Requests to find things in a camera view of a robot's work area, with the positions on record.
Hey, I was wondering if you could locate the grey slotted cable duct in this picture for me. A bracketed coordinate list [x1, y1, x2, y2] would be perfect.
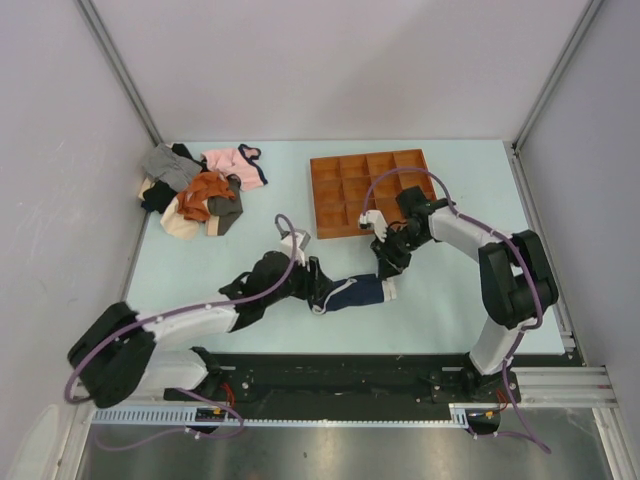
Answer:
[92, 406, 469, 429]

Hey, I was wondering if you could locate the navy underwear with white trim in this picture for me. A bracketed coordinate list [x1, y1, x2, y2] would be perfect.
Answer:
[307, 274, 397, 315]

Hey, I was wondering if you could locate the orange underwear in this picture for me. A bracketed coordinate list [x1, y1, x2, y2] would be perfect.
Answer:
[177, 171, 236, 222]

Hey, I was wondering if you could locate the aluminium corner post left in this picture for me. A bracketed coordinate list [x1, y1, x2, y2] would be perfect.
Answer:
[74, 0, 164, 145]

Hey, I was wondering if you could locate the aluminium corner post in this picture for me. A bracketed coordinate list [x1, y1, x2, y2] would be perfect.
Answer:
[74, 0, 164, 145]
[511, 0, 607, 155]

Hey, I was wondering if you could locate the olive and beige underwear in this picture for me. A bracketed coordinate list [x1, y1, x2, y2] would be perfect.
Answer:
[206, 193, 243, 236]

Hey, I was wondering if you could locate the grey ribbed underwear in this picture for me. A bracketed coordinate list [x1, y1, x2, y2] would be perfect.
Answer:
[142, 144, 202, 192]

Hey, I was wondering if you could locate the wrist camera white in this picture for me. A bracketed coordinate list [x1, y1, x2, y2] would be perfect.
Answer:
[280, 229, 311, 267]
[359, 210, 388, 243]

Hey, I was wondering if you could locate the wooden compartment tray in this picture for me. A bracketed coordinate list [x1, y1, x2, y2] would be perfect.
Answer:
[310, 149, 437, 240]

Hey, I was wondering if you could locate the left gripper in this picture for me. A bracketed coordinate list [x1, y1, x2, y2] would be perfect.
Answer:
[262, 251, 331, 306]

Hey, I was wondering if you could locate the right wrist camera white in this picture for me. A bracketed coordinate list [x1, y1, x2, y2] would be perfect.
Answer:
[359, 210, 388, 243]

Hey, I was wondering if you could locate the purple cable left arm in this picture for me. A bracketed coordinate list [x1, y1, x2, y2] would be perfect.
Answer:
[63, 213, 299, 452]

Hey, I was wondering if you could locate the black underwear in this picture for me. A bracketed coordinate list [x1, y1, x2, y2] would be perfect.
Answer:
[141, 181, 177, 214]

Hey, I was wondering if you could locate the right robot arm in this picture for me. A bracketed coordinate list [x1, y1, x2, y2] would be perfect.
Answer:
[359, 187, 559, 401]

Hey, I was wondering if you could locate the cream underwear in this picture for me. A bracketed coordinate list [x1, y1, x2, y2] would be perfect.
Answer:
[160, 197, 200, 240]

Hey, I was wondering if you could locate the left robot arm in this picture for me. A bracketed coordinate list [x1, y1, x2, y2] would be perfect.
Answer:
[64, 251, 337, 408]

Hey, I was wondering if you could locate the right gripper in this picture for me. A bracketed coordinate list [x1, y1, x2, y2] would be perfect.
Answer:
[371, 225, 430, 280]

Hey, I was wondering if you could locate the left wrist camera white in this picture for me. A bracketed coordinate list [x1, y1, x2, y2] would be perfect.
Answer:
[280, 229, 311, 267]

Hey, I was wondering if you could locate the aluminium rail front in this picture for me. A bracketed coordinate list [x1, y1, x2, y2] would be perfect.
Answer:
[72, 365, 614, 407]

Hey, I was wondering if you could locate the pink underwear with navy trim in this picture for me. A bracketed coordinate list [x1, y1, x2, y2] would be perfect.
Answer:
[201, 143, 268, 192]

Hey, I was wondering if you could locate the aluminium corner post right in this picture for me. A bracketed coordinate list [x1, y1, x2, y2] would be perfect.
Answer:
[511, 0, 607, 155]

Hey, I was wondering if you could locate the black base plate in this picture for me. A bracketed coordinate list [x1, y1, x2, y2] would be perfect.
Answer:
[190, 352, 521, 405]

